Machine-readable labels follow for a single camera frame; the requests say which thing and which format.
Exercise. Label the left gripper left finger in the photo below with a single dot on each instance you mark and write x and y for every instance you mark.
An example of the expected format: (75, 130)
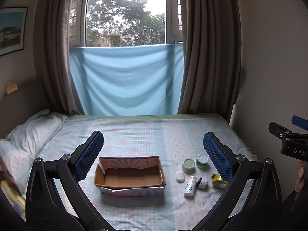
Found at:
(84, 156)

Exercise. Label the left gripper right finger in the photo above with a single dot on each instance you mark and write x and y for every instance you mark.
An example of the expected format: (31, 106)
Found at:
(221, 156)

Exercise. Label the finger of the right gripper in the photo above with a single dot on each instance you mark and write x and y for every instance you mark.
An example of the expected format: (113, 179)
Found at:
(278, 130)
(300, 122)

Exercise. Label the yellow tape roll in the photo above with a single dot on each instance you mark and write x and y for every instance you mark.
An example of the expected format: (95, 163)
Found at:
(219, 183)

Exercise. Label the small white black jar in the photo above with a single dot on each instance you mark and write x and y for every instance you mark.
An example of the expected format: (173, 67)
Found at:
(202, 183)

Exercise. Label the light green lidded jar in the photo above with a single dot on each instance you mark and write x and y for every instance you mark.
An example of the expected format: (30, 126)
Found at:
(188, 165)

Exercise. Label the white pill bottle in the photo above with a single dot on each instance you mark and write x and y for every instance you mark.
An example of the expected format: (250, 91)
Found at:
(190, 187)

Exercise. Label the cardboard box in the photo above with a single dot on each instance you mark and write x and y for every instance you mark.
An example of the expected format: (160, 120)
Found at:
(130, 176)

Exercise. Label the red rectangular box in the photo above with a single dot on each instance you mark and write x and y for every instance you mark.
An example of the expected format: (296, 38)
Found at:
(213, 175)

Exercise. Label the person's right hand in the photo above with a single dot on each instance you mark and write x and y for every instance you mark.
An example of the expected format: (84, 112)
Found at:
(300, 180)

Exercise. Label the green jar white lid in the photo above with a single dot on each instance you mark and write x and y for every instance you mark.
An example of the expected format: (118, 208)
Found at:
(201, 160)

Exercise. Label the white earbuds case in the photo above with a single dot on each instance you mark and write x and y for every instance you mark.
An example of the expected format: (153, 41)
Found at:
(180, 177)

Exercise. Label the patterned bed sheet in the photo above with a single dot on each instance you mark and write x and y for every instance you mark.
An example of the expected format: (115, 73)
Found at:
(54, 201)

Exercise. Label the patterned pillow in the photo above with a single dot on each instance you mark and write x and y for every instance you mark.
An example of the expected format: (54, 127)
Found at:
(23, 144)

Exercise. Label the light blue hanging cloth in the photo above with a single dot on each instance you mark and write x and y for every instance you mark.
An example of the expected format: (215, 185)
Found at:
(128, 81)

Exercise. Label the small object on headboard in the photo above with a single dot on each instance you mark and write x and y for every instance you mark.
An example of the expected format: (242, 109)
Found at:
(11, 87)

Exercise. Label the right brown curtain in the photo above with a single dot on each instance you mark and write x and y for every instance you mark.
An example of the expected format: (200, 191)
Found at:
(212, 56)

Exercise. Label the brown curtain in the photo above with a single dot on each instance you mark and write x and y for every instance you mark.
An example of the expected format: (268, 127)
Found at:
(51, 55)
(212, 56)

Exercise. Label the left brown curtain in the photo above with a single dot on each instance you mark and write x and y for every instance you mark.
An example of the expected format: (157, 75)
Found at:
(51, 55)

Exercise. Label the window with frame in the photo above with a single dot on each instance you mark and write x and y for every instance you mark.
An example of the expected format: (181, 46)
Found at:
(116, 23)

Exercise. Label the framed wall picture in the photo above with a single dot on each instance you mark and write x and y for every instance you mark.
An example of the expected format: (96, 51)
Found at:
(13, 21)

